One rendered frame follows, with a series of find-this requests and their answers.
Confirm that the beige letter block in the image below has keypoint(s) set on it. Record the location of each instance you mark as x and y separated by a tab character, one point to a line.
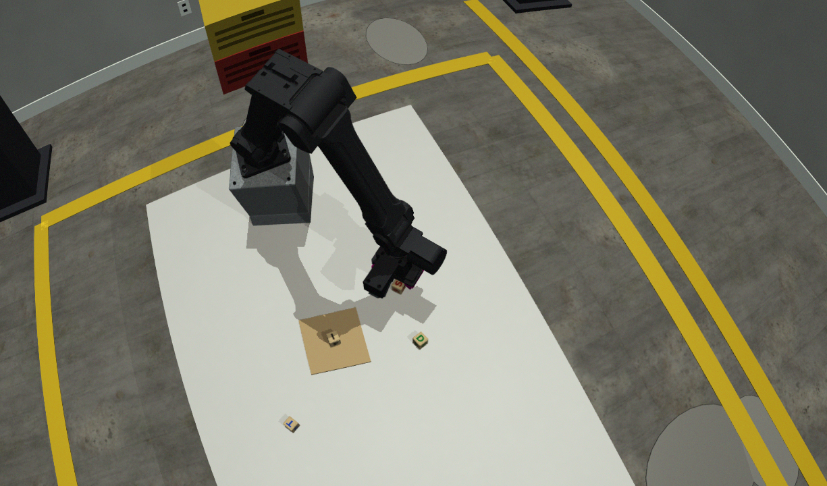
291	424
398	287
333	338
420	340

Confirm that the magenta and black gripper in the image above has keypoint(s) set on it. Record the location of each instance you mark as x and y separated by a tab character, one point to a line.
411	278

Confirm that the tan flat mat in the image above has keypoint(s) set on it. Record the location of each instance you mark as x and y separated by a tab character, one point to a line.
321	356

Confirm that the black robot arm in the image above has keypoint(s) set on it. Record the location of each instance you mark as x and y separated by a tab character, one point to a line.
315	110

